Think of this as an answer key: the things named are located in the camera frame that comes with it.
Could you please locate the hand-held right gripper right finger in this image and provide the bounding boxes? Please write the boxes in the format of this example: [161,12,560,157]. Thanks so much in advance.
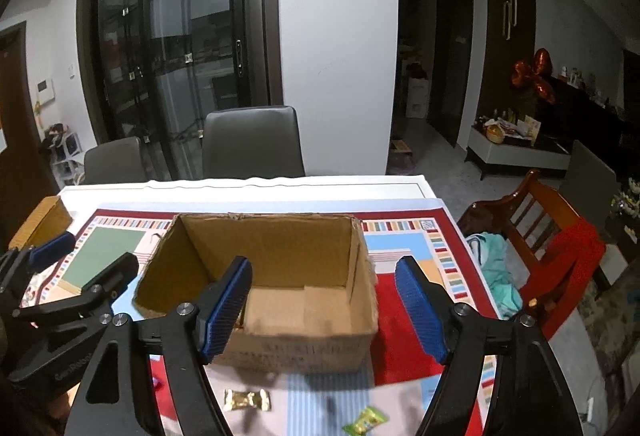
[394,256,585,436]

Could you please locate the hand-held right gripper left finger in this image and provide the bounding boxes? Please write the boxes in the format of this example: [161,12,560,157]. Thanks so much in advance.
[70,256,253,436]

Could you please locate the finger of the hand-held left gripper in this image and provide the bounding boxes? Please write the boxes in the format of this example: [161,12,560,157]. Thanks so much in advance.
[12,252,140,323]
[0,231,77,312]

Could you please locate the brown cardboard box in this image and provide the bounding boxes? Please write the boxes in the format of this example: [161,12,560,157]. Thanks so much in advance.
[132,213,379,374]

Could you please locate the tan woven basket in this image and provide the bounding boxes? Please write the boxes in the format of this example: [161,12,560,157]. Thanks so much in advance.
[7,196,61,249]

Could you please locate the colourful patchwork tablecloth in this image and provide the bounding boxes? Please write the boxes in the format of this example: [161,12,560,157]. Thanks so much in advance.
[20,209,501,436]

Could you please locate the teal cloth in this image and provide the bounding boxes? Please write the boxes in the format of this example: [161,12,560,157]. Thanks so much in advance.
[467,232,523,319]

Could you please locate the gold wrapped candy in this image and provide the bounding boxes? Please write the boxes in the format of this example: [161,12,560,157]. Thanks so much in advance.
[223,388,272,413]

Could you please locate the white shelf with toys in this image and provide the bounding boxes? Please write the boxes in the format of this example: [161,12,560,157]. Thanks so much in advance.
[42,122,83,186]

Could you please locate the grey leather dining chair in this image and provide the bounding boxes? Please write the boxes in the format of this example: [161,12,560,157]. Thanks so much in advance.
[84,136,148,185]
[202,106,306,179]

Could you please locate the green wrapped candy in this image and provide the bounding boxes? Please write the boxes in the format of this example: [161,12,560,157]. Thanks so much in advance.
[342,407,390,436]

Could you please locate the red cloth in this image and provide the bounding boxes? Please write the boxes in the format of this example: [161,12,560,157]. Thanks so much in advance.
[520,219,606,312]

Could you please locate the brown wooden chair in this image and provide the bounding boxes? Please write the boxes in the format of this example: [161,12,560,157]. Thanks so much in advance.
[457,169,608,337]

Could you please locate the white low table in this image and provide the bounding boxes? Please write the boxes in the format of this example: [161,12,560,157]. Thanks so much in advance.
[465,123,571,179]

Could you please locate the white box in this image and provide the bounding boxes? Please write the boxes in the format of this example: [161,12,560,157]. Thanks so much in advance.
[406,77,430,119]

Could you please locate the grey upholstered chair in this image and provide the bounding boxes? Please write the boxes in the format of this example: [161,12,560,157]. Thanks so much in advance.
[557,139,618,222]

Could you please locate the flower bouquet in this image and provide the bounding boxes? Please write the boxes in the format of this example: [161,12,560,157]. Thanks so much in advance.
[610,181,640,219]

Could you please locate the dark glass sliding door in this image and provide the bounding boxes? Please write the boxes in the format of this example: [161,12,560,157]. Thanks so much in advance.
[77,0,281,182]

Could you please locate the dark sideboard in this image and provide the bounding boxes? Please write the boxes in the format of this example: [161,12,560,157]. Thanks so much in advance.
[540,76,640,177]

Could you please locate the red foil balloon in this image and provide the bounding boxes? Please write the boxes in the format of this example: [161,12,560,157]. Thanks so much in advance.
[511,49,557,104]

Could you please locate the dark wardrobe with metal handles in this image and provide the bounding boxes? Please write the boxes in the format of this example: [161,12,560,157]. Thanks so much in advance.
[482,0,536,117]

